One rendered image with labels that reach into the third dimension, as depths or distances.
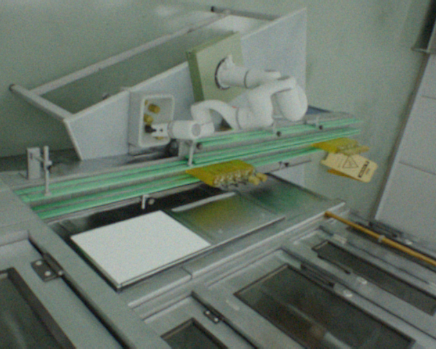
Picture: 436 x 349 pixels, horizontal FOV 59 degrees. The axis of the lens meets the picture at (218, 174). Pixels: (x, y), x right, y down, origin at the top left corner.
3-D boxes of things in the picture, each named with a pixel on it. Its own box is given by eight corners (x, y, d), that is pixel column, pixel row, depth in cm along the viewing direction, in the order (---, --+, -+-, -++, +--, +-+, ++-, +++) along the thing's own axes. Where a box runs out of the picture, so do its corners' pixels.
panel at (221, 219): (64, 243, 136) (116, 295, 115) (64, 235, 135) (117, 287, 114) (232, 192, 199) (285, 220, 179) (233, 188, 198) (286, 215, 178)
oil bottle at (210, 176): (185, 172, 183) (216, 189, 170) (186, 161, 180) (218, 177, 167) (193, 170, 186) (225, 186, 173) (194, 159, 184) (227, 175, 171)
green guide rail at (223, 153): (184, 157, 178) (196, 163, 173) (185, 155, 178) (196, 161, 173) (351, 128, 302) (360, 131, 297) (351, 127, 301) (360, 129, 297)
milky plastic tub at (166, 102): (126, 142, 167) (138, 148, 162) (130, 91, 159) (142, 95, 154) (158, 138, 180) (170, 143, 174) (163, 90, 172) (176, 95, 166)
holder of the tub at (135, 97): (126, 153, 170) (135, 158, 165) (130, 91, 160) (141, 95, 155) (156, 148, 182) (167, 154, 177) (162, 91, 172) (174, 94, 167)
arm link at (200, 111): (248, 124, 153) (202, 129, 163) (241, 93, 148) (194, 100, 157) (241, 132, 146) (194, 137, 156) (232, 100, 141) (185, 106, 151)
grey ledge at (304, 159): (206, 179, 211) (221, 187, 204) (208, 164, 208) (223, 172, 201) (299, 156, 278) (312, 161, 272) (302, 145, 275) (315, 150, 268)
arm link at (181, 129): (213, 110, 154) (219, 132, 158) (195, 111, 161) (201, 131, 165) (187, 124, 145) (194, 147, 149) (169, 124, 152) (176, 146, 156)
